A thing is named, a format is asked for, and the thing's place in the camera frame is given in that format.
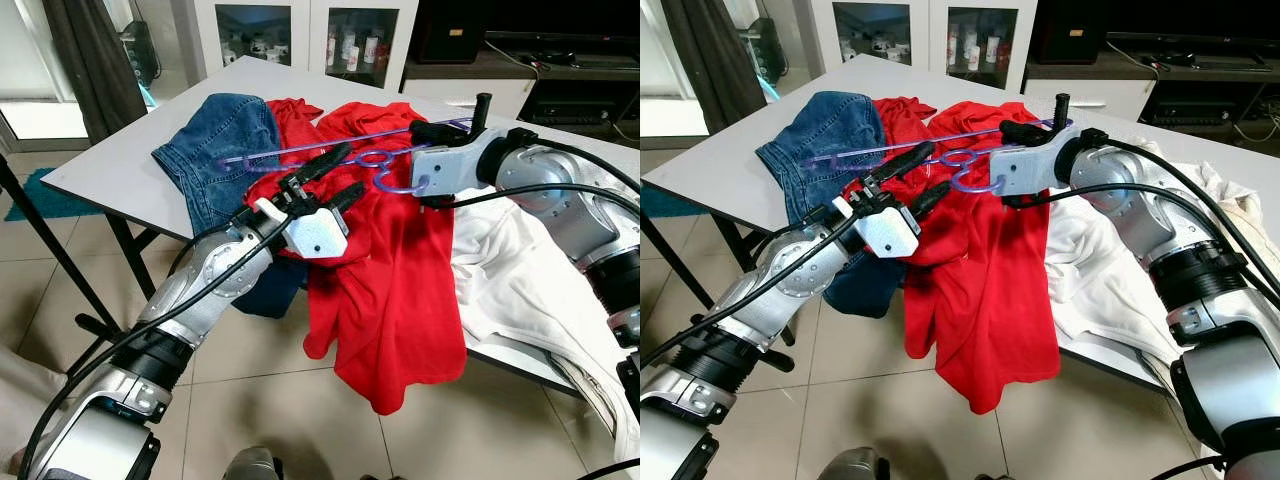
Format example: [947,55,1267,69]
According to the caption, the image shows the red t-shirt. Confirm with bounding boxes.
[872,96,936,151]
[265,97,326,151]

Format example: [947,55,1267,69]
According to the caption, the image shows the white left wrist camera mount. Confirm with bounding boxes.
[855,205,921,259]
[283,205,351,261]

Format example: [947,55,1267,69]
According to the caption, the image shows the dark tv stand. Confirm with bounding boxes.
[400,30,641,126]
[1020,30,1280,141]

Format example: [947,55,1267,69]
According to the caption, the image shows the aluminium sliding glass door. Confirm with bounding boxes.
[0,0,91,141]
[640,0,701,136]

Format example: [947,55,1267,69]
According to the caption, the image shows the black speaker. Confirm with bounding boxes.
[1035,0,1109,63]
[415,0,491,66]

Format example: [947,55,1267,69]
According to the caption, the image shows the grey robot left foot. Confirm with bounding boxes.
[222,447,283,480]
[818,447,891,480]

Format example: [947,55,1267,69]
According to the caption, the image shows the purple plastic hanger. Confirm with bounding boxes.
[800,118,1066,196]
[218,118,473,198]

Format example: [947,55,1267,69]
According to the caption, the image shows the beige trousers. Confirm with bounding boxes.
[1190,160,1271,256]

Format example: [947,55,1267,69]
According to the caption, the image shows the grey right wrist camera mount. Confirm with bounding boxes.
[412,140,501,196]
[1000,140,1081,196]

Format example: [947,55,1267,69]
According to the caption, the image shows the blue denim jeans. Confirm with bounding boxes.
[152,93,311,319]
[755,90,906,319]

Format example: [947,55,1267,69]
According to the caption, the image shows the white t-shirt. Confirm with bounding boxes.
[0,345,66,476]
[1045,185,1191,371]
[445,185,626,376]

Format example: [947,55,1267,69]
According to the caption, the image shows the white glass-door cabinet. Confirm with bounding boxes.
[193,0,421,93]
[810,0,1039,93]

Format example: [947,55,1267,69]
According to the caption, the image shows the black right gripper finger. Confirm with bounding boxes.
[408,117,457,145]
[999,117,1046,146]

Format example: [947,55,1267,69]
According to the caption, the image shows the dark curtain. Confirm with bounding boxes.
[40,0,151,146]
[660,0,766,131]

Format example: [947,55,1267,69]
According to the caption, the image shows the white drawer front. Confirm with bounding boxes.
[405,78,536,121]
[1025,78,1156,121]

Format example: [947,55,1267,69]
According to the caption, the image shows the teal floor rug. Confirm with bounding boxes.
[3,168,101,223]
[640,180,701,216]

